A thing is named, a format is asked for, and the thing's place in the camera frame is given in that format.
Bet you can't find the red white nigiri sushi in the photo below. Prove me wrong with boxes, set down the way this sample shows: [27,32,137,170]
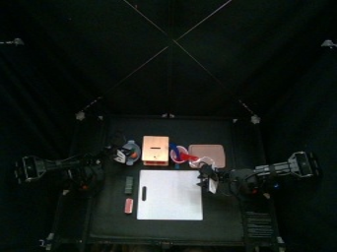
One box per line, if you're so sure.
[125,197,136,215]

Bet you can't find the pink square mat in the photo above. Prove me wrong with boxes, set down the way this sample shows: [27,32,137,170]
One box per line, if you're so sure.
[188,144,227,169]

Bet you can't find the white cutting board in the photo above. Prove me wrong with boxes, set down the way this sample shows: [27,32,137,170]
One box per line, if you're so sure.
[136,168,206,221]

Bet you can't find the light blue bowl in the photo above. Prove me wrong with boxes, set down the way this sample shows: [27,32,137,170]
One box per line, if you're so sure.
[121,140,142,167]

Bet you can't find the blue utensil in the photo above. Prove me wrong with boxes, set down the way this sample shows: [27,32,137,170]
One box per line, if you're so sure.
[169,142,185,170]

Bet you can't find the red toy piece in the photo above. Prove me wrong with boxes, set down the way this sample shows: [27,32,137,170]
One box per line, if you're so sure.
[181,153,202,162]

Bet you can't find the white printed label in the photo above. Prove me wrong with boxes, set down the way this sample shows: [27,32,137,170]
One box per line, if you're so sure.
[244,211,276,244]

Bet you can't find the wooden slotted box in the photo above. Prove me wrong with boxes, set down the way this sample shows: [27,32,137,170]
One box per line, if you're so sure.
[141,135,172,167]

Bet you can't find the red plastic cup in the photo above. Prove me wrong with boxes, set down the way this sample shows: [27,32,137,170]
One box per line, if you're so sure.
[169,145,192,164]

